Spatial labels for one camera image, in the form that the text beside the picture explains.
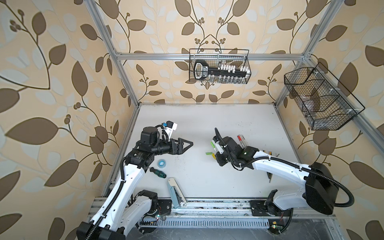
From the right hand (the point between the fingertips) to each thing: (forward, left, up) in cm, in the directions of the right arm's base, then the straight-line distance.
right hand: (216, 156), depth 82 cm
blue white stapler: (-19, +21, -6) cm, 29 cm away
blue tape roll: (+1, +32, -9) cm, 34 cm away
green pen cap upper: (+7, +3, -9) cm, 12 cm away
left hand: (-1, +15, +17) cm, 22 cm away
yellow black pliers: (+5, -35, -8) cm, 37 cm away
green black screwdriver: (-5, +33, -8) cm, 34 cm away
